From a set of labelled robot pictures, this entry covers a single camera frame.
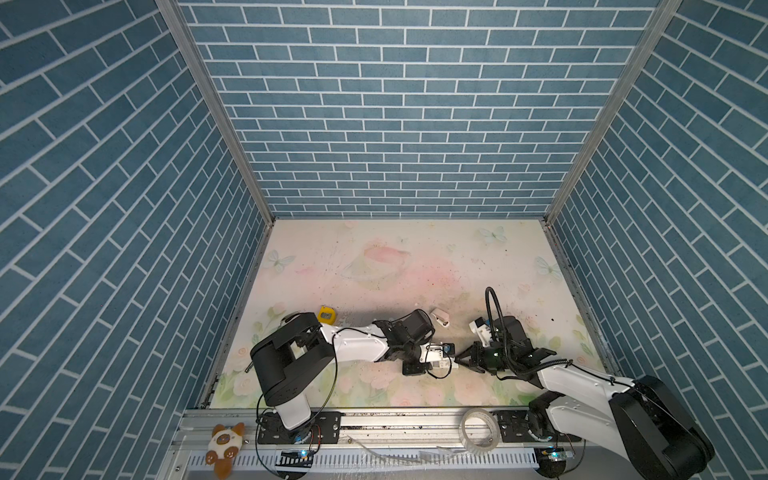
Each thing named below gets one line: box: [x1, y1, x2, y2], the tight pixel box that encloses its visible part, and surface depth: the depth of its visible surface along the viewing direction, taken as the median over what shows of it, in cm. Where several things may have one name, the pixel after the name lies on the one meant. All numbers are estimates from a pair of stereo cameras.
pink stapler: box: [430, 307, 450, 328], surface depth 93 cm
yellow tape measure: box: [318, 305, 337, 325], surface depth 94 cm
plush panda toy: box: [206, 422, 245, 480], surface depth 70 cm
